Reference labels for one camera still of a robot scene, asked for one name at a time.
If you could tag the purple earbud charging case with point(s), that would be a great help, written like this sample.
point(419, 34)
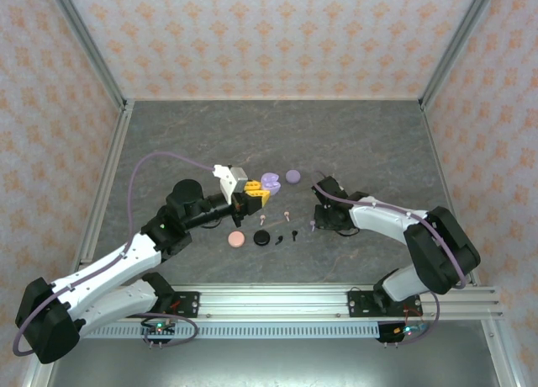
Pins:
point(271, 183)
point(293, 176)

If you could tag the black earbud charging case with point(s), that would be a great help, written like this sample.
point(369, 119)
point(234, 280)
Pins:
point(262, 237)

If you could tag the pink earbud charging case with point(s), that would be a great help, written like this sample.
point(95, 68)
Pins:
point(235, 239)

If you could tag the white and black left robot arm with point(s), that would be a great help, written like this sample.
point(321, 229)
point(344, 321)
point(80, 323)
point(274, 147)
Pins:
point(105, 269)

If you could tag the small circuit board with LED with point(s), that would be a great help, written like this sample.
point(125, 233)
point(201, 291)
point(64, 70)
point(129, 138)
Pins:
point(397, 332)
point(159, 329)

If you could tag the grey metal panel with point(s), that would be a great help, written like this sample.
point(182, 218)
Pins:
point(273, 362)

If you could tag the aluminium table side rail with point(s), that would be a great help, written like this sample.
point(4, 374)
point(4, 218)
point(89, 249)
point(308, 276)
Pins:
point(107, 185)
point(439, 162)

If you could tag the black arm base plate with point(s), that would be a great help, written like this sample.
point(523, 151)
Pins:
point(189, 305)
point(359, 305)

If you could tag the long aluminium base rail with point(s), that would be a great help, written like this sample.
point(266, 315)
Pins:
point(273, 298)

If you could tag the aluminium frame post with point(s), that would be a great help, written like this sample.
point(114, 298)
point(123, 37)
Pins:
point(455, 46)
point(91, 46)

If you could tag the aluminium frame rail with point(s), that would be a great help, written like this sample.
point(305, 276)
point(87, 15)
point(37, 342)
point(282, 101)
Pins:
point(500, 353)

